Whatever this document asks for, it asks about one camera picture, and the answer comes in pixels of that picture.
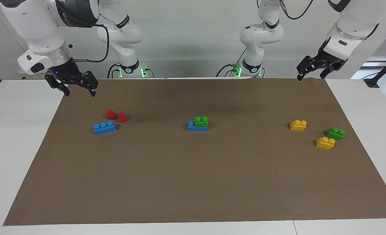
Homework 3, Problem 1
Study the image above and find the blue three-stud toy block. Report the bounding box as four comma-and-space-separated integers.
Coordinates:
188, 121, 208, 132
94, 121, 117, 135

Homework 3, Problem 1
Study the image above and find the yellow two-stud toy block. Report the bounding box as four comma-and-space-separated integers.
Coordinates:
290, 120, 307, 131
316, 137, 336, 150

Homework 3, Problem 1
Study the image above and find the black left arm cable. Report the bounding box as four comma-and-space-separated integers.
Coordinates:
279, 0, 315, 20

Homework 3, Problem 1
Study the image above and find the black right base cable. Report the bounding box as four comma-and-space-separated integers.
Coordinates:
107, 63, 122, 79

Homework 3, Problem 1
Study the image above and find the black left base cable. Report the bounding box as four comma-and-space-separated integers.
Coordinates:
215, 49, 247, 78

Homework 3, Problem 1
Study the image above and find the brown paper mat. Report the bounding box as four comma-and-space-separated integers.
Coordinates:
3, 78, 386, 226

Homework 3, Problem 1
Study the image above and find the black base cable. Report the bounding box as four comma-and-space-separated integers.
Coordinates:
215, 49, 247, 78
107, 63, 122, 79

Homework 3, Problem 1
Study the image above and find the white box with yellow label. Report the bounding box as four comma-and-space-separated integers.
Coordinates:
19, 69, 47, 80

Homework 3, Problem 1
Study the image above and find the black stand with pole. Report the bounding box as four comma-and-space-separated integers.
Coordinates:
364, 52, 386, 88

